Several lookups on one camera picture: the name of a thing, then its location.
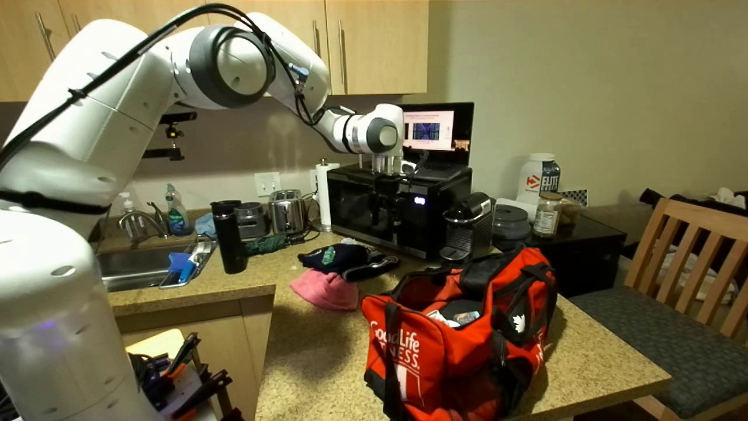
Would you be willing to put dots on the chrome faucet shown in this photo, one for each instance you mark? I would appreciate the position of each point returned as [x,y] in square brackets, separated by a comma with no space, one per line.
[143,221]

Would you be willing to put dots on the white plastic jug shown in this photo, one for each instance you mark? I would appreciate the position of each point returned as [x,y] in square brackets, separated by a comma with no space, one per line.
[539,179]

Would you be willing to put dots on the grey seat cushion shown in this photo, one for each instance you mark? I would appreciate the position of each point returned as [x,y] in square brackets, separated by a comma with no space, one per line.
[670,343]

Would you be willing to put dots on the glass jar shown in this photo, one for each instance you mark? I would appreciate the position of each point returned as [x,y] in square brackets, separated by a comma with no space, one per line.
[548,216]

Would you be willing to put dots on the black coffee maker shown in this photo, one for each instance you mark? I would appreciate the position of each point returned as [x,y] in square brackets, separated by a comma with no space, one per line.
[469,226]

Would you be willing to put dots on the black travel tumbler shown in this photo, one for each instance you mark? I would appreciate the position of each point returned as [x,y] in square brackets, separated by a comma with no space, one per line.
[230,237]

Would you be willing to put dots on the pink cloth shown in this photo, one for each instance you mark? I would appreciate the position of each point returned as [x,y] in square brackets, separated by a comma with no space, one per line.
[327,293]

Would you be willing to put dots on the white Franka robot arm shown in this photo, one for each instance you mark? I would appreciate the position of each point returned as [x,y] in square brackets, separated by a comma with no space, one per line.
[84,141]

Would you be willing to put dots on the black laptop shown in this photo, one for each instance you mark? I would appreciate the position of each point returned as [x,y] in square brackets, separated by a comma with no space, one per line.
[436,133]

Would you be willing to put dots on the black low cabinet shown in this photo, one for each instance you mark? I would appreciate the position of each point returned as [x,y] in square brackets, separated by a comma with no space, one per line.
[580,254]

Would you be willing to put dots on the red duffel bag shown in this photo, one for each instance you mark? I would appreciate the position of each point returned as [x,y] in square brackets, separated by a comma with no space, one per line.
[458,351]

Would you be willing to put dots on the black white striped garment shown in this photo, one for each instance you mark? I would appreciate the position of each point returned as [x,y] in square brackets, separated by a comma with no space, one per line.
[351,260]

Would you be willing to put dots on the blue dish brush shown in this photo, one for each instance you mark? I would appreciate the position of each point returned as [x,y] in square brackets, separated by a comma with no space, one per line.
[184,268]

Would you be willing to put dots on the silver toaster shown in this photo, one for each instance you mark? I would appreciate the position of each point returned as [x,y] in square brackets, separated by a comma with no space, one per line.
[289,212]

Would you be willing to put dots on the blue dish soap bottle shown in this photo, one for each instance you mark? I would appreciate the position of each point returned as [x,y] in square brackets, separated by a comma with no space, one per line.
[177,213]

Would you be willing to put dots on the white wall outlet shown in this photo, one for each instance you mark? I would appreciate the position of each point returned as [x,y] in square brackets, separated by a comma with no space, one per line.
[268,184]

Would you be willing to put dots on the black camera on stand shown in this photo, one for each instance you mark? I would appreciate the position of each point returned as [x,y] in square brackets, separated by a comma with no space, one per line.
[179,117]

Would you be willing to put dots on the wooden chair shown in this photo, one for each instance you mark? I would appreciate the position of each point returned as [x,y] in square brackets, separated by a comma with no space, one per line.
[685,250]

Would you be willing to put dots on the steel kitchen sink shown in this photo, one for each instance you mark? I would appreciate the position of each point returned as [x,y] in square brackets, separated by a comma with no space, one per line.
[140,265]

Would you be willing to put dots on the black round cooker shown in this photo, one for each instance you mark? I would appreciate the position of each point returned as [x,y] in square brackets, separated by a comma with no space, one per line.
[510,226]

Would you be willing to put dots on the black microwave oven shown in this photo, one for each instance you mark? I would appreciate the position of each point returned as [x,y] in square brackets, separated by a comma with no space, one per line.
[436,212]

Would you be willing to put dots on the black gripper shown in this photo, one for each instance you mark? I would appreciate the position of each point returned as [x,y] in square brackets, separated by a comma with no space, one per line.
[389,164]

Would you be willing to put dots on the small black appliance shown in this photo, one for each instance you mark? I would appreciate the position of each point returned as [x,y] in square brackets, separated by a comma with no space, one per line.
[250,221]

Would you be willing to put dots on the wooden counter base cabinet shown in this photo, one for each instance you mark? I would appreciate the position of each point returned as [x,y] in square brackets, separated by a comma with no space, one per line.
[226,343]

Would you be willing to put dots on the black orange tools pile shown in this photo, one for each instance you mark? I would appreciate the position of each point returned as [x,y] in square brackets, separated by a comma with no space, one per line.
[177,382]

